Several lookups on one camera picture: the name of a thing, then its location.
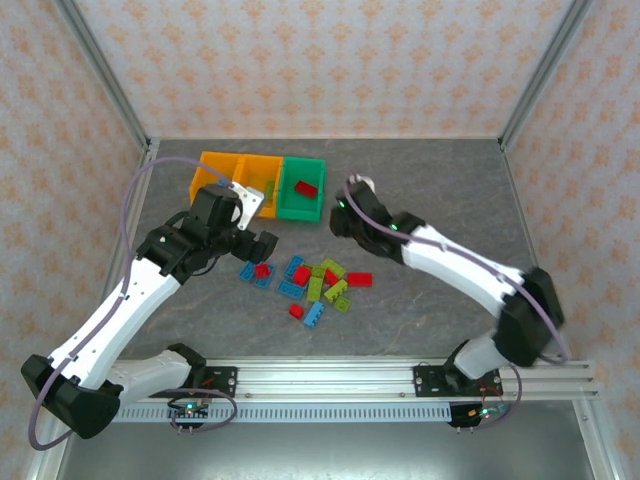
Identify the orange plastic bin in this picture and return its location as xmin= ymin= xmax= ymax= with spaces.
xmin=188 ymin=151 xmax=246 ymax=216
xmin=232 ymin=153 xmax=285 ymax=220

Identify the green plastic bin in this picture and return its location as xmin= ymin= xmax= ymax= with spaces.
xmin=276 ymin=156 xmax=327 ymax=223

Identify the small circuit board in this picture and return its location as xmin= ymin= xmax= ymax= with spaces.
xmin=448 ymin=401 xmax=509 ymax=430
xmin=167 ymin=399 xmax=211 ymax=422

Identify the grey metal panel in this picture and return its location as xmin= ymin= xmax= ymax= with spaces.
xmin=27 ymin=399 xmax=619 ymax=480

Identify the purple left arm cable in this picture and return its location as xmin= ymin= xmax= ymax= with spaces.
xmin=28 ymin=155 xmax=236 ymax=451

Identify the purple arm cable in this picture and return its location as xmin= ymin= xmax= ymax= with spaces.
xmin=28 ymin=155 xmax=236 ymax=451
xmin=344 ymin=174 xmax=571 ymax=365

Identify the aluminium table edge rail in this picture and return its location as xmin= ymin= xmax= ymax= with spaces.
xmin=498 ymin=139 xmax=546 ymax=281
xmin=102 ymin=139 xmax=161 ymax=301
xmin=147 ymin=133 xmax=504 ymax=142

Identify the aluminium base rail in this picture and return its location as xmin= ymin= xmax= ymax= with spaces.
xmin=117 ymin=355 xmax=600 ymax=402

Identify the aluminium frame post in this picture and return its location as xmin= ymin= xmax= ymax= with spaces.
xmin=498 ymin=0 xmax=599 ymax=152
xmin=52 ymin=0 xmax=153 ymax=151

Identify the slotted grey cable duct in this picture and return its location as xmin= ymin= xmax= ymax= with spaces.
xmin=112 ymin=402 xmax=454 ymax=425

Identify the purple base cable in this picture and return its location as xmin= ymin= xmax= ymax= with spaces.
xmin=169 ymin=387 xmax=237 ymax=434
xmin=469 ymin=374 xmax=524 ymax=431

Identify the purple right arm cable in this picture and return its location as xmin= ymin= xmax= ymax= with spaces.
xmin=344 ymin=174 xmax=571 ymax=365

